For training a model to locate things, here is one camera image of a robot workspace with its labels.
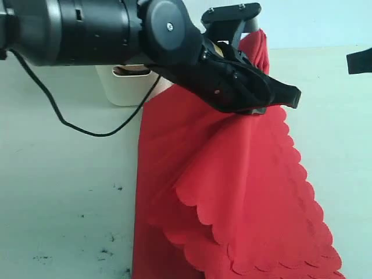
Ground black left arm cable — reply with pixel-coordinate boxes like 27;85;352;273
8;49;163;138

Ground dark wooden spoon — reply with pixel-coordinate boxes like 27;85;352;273
113;65;151;76

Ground red table cloth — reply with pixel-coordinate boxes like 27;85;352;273
132;28;346;279

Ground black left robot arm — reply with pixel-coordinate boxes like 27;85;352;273
1;0;301;113

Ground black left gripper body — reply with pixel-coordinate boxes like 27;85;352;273
162;31;270;113

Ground large cream plastic bin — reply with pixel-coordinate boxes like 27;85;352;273
96;65;158;107

